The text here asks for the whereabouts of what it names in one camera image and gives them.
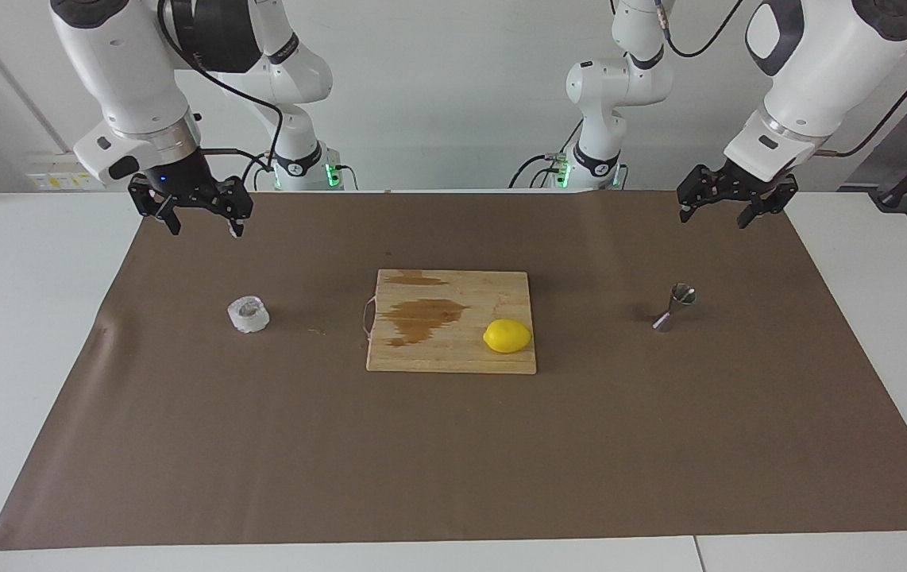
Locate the yellow lemon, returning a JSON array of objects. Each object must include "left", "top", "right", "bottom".
[{"left": 483, "top": 319, "right": 533, "bottom": 354}]

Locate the brown paper table mat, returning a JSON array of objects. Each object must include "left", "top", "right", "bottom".
[{"left": 0, "top": 189, "right": 907, "bottom": 551}]

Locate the wooden cutting board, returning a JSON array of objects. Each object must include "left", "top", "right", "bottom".
[{"left": 360, "top": 269, "right": 538, "bottom": 375}]

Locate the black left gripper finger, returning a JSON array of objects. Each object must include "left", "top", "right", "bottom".
[
  {"left": 677, "top": 165, "right": 715, "bottom": 224},
  {"left": 736, "top": 175, "right": 800, "bottom": 230}
]

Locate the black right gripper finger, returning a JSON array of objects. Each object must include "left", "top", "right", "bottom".
[
  {"left": 215, "top": 181, "right": 254, "bottom": 238},
  {"left": 129, "top": 176, "right": 182, "bottom": 236}
]

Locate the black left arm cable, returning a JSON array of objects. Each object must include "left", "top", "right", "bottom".
[{"left": 656, "top": 0, "right": 907, "bottom": 157}]

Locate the steel double jigger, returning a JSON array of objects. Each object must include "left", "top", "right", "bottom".
[{"left": 652, "top": 282, "right": 697, "bottom": 333}]

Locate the black left base cable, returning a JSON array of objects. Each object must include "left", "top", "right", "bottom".
[{"left": 509, "top": 119, "right": 585, "bottom": 189}]

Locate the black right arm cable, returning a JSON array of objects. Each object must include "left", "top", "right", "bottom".
[{"left": 156, "top": 0, "right": 288, "bottom": 191}]

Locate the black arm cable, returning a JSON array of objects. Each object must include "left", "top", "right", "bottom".
[
  {"left": 656, "top": 0, "right": 907, "bottom": 157},
  {"left": 156, "top": 0, "right": 288, "bottom": 191}
]

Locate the white wall socket box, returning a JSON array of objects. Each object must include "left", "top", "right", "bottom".
[{"left": 27, "top": 155, "right": 93, "bottom": 191}]

